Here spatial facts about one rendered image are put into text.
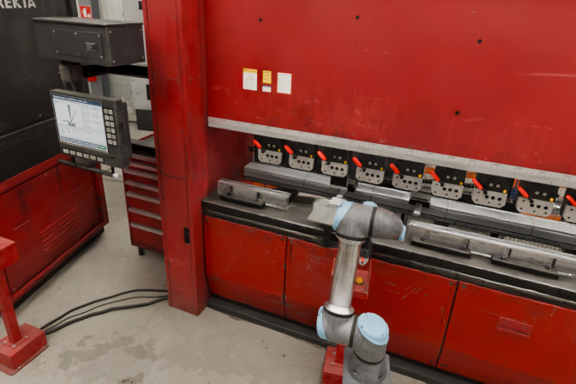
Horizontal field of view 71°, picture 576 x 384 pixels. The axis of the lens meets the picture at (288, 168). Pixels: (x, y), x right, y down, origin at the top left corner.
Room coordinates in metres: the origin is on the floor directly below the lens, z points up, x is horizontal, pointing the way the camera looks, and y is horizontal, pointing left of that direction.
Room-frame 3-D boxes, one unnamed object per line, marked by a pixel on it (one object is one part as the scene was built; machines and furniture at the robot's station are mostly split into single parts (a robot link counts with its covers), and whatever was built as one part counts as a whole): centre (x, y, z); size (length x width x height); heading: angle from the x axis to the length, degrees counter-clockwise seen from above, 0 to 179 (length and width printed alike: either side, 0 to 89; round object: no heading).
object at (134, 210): (3.00, 0.97, 0.50); 0.50 x 0.50 x 1.00; 69
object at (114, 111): (2.04, 1.03, 1.42); 0.45 x 0.12 x 0.36; 67
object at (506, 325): (1.61, -1.20, 0.59); 0.15 x 0.02 x 0.07; 69
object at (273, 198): (2.33, 0.21, 0.92); 0.50 x 0.06 x 0.10; 69
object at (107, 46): (2.14, 1.05, 1.53); 0.51 x 0.25 x 0.85; 67
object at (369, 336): (1.16, -0.33, 0.94); 0.13 x 0.12 x 0.14; 71
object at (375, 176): (2.07, -0.46, 1.26); 0.15 x 0.09 x 0.17; 69
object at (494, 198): (1.85, -1.02, 1.26); 0.15 x 0.09 x 0.17; 69
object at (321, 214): (1.99, -0.25, 1.00); 0.26 x 0.18 x 0.01; 159
